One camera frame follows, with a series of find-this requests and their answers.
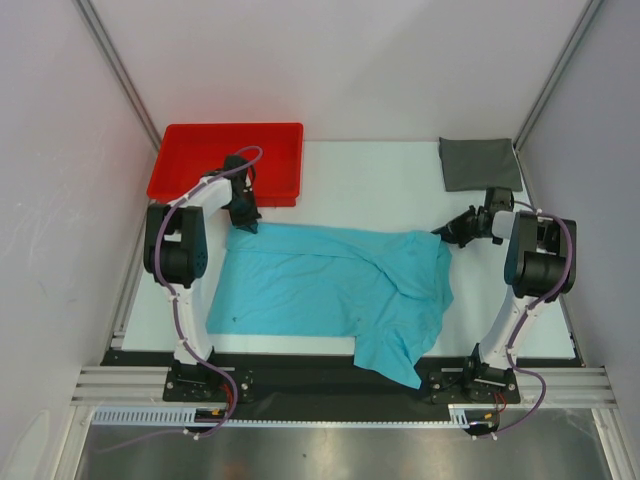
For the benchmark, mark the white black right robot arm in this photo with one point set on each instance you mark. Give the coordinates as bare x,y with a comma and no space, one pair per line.
540,266

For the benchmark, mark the aluminium front frame rail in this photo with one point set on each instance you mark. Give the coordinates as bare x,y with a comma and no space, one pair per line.
144,385

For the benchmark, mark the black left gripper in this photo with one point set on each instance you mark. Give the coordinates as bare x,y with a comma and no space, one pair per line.
248,222

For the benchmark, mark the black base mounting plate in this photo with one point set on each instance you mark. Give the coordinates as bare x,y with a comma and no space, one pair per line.
313,387

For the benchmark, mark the folded grey t-shirt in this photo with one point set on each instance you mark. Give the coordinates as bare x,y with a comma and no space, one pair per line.
474,165

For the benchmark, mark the right aluminium corner post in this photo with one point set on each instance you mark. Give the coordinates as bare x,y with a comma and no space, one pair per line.
585,21

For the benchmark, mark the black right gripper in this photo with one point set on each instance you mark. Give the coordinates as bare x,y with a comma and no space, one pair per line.
453,230

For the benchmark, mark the light blue t-shirt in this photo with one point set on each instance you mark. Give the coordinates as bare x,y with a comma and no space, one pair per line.
388,291

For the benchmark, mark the red plastic tray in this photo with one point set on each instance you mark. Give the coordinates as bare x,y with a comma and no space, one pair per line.
190,150

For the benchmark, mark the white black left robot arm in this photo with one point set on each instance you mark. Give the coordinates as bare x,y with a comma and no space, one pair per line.
175,248

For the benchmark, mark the aluminium corner post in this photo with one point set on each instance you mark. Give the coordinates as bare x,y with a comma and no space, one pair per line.
585,21
112,58

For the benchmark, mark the white slotted cable duct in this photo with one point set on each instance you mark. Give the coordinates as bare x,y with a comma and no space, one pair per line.
206,418

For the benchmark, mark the left aluminium corner post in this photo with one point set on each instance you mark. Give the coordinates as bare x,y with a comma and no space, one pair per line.
112,58

